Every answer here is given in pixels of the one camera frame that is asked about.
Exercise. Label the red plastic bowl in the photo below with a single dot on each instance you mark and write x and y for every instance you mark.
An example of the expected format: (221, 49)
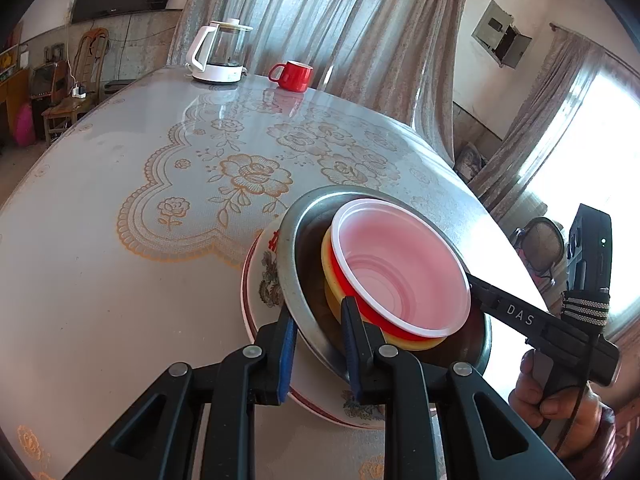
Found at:
(400, 270)

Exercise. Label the white power strip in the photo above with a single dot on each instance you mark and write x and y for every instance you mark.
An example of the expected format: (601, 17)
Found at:
(78, 91)

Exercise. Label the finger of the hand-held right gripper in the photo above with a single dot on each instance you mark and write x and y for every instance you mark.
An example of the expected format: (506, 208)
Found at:
(485, 297)

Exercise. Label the stainless steel bowl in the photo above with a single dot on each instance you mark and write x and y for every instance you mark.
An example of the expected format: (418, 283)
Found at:
(300, 240)

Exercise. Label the black portable speaker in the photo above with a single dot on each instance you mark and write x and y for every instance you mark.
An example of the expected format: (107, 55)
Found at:
(45, 82)

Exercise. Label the dark low bench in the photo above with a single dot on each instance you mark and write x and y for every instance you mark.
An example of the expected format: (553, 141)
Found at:
(117, 86)

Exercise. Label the white shelf with yellow items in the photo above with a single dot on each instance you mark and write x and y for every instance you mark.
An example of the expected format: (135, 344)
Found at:
(10, 62)

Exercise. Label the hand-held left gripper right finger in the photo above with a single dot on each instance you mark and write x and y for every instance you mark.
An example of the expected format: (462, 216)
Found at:
(354, 360)

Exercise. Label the yellow plastic bowl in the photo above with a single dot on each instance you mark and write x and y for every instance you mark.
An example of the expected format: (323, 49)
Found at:
(331, 280)

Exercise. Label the wide grey sheer curtain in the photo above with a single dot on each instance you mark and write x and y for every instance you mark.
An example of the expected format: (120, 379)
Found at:
(325, 25)

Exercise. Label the brown wooden chair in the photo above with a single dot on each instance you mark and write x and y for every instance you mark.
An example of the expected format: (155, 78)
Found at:
(90, 60)

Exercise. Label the grey patterned cushion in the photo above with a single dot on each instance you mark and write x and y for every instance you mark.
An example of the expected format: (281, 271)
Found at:
(470, 162)

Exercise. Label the round wicker chair back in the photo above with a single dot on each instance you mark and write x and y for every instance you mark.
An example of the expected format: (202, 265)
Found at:
(540, 245)

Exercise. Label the red mug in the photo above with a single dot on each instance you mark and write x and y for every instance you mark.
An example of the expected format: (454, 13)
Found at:
(295, 77)

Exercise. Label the orange wooden desk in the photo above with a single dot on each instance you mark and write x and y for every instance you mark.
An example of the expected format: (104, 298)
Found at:
(12, 105)

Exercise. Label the person's right hand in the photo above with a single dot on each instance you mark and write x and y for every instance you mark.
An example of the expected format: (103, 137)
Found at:
(575, 410)

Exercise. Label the person's right forearm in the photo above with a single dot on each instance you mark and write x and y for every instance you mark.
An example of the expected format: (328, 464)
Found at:
(622, 435)

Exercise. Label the white plate with red characters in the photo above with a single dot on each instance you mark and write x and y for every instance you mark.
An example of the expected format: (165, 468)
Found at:
(267, 270)

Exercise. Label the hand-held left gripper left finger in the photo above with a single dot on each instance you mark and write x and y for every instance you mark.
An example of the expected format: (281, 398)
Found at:
(286, 360)

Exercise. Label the grey wall electrical box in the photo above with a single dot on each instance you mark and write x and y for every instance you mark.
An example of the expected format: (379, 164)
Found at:
(492, 30)

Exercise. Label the narrow grey side curtain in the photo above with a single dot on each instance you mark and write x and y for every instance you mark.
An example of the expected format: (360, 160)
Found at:
(545, 120)

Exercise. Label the white electric glass kettle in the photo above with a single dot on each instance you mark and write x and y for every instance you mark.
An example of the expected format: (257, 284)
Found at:
(217, 72)

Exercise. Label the pink bag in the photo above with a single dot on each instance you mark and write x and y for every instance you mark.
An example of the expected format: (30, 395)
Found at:
(24, 125)

